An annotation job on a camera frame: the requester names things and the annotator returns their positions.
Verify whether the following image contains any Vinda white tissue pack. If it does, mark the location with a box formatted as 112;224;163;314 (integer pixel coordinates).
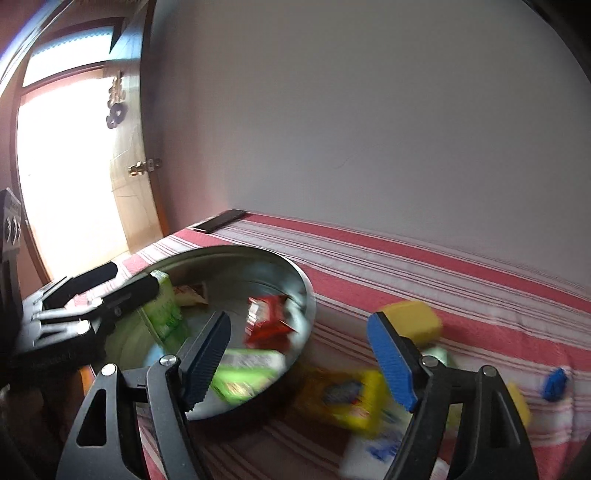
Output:
339;407;411;480

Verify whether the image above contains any yellow snack packet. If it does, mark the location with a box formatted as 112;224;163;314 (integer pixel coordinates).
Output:
294;369;389;438

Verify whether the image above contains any green tissue pack upright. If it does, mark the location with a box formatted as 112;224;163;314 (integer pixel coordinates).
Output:
140;270;190;353

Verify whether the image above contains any beige crumpled wrapper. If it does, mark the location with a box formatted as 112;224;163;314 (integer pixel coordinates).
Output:
173;283;208;307

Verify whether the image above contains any yellow sponge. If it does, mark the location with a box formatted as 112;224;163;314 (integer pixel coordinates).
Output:
381;301;443;347
506;382;532;428

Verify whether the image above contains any green white tissue pack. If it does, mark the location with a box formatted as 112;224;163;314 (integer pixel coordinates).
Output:
211;349;286;405

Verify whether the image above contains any blue knotted ball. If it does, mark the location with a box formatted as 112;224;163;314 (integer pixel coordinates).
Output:
541;368;569;403

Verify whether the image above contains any black smartphone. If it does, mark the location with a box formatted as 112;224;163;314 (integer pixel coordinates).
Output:
190;209;247;234

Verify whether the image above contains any red snack sachet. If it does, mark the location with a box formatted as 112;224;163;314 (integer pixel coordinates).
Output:
243;295;294;353

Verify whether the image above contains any red white striped bedspread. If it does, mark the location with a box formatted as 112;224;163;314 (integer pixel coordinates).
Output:
119;214;590;479

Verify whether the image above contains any round metal tin tray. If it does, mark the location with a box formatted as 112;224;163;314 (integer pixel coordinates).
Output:
102;244;317;422

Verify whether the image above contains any door hanging ornament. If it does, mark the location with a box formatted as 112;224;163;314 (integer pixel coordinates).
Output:
105;71;126;129

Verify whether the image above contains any wooden door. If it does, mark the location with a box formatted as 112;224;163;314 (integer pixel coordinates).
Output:
104;1;163;253

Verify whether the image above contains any brass door handle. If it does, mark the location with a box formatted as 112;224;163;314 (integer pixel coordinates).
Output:
127;158;162;177

